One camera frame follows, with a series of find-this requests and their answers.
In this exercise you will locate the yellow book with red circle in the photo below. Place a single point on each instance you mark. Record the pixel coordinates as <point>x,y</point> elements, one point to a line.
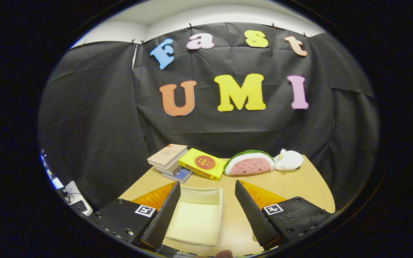
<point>203,163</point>

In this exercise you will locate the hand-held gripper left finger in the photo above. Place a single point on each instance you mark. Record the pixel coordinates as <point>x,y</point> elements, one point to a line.
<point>161,218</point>

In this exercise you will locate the blue book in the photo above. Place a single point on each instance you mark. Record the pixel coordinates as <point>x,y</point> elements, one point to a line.
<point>182,175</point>

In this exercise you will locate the cream fabric storage box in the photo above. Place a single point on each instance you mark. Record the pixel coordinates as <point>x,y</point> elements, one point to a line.
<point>195,222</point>

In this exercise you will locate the watermelon slice plush toy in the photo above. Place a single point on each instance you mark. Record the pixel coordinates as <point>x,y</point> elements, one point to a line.
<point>249,165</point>

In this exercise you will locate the white plush toy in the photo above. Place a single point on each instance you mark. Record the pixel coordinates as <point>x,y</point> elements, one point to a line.
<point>288,160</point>

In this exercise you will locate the bright blue-white equipment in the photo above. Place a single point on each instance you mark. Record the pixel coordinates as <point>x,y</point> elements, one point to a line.
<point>50,175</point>

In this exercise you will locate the white device with black panel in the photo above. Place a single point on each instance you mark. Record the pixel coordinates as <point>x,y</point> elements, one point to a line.
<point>73,191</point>

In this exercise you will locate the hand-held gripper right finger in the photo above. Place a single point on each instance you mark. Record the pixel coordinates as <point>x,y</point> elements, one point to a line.
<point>255,215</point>

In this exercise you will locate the grey book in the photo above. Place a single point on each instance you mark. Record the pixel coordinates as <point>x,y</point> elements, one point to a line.
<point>169,170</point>

